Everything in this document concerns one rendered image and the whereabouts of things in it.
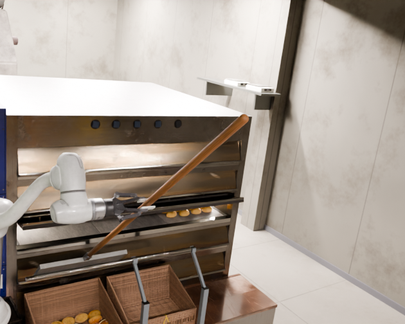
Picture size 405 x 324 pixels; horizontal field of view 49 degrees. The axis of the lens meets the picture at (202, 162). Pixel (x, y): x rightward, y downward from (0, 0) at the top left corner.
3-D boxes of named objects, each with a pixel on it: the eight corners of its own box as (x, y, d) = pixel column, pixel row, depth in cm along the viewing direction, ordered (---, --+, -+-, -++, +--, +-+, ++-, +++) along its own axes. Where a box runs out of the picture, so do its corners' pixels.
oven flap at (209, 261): (17, 316, 315) (15, 288, 315) (222, 270, 413) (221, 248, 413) (18, 318, 311) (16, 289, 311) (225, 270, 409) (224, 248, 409)
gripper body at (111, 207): (98, 202, 193) (118, 200, 198) (101, 220, 190) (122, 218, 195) (103, 195, 187) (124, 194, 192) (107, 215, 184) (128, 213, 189)
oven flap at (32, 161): (18, 176, 286) (16, 145, 287) (239, 162, 384) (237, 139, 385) (19, 176, 283) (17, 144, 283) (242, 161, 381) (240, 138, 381)
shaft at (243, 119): (251, 121, 138) (248, 112, 139) (243, 121, 136) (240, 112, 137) (92, 256, 271) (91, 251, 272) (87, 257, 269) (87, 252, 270)
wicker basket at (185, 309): (103, 306, 351) (105, 275, 343) (166, 292, 381) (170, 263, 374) (126, 345, 312) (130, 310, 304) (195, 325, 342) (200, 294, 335)
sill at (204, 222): (15, 251, 307) (15, 245, 306) (226, 219, 405) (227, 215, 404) (17, 254, 302) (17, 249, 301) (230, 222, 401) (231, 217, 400)
